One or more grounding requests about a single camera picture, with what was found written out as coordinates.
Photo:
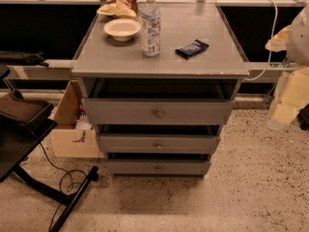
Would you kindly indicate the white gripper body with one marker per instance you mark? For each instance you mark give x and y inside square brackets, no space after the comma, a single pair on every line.
[299,39]

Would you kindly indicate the grey bottom drawer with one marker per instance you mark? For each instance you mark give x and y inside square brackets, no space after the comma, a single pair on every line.
[157,167]

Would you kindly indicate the grey drawer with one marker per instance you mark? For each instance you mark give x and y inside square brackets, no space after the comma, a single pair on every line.
[151,143]
[157,167]
[157,111]

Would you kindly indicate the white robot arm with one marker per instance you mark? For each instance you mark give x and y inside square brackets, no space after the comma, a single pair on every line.
[294,39]

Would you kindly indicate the grey drawer cabinet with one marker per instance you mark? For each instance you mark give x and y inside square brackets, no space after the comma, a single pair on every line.
[106,69]

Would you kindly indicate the grey middle drawer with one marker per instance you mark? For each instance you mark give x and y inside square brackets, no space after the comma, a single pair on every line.
[151,143]

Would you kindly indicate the grey top drawer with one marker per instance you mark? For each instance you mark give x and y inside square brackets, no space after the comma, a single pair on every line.
[157,111]

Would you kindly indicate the dark blue snack packet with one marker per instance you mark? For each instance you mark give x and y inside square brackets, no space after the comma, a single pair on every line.
[192,49]

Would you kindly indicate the clear plastic water bottle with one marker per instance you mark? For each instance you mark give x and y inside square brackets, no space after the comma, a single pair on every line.
[150,18]

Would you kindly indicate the white bowl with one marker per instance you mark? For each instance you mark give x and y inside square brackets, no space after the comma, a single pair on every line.
[122,29]

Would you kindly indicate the yellow chip bag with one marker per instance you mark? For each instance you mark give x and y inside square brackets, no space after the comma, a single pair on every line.
[119,10]

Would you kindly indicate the cardboard box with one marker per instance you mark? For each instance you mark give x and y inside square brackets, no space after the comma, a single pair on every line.
[74,136]

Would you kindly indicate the black stand with tray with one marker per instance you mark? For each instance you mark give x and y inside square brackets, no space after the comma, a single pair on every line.
[24,124]

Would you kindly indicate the aluminium frame rail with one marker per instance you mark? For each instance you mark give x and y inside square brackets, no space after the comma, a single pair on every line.
[263,72]

